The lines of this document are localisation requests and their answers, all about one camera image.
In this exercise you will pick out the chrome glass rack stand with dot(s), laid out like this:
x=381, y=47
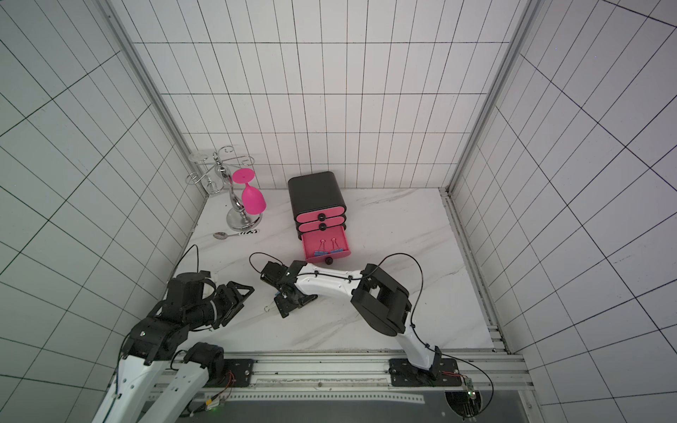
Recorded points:
x=237, y=218

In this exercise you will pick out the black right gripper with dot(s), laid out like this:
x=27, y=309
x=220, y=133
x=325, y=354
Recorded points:
x=288, y=297

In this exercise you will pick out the metal spoon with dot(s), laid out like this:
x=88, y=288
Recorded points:
x=223, y=235

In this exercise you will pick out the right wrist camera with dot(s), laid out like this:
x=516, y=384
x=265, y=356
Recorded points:
x=273, y=274

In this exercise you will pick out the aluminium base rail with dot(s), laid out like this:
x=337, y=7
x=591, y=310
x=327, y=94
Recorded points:
x=364, y=375

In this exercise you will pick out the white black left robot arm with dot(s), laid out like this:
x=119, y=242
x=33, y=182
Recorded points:
x=154, y=380

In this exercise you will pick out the magenta plastic wine glass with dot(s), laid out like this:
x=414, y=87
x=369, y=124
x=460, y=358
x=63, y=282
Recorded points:
x=252, y=198

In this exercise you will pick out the pink top drawer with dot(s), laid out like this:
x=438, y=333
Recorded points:
x=320, y=215

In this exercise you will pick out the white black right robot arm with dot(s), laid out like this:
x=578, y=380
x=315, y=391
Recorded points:
x=381, y=301

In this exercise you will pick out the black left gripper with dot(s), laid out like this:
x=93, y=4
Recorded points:
x=237, y=306

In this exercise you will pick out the black drawer cabinet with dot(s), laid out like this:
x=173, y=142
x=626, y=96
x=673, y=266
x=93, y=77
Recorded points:
x=314, y=192

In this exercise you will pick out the pink bottom drawer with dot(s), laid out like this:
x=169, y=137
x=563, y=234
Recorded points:
x=311, y=241

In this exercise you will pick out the pink drawer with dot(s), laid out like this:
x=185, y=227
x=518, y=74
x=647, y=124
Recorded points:
x=321, y=225
x=311, y=241
x=320, y=215

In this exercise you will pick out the clear wine glass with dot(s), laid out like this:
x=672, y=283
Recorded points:
x=207, y=172

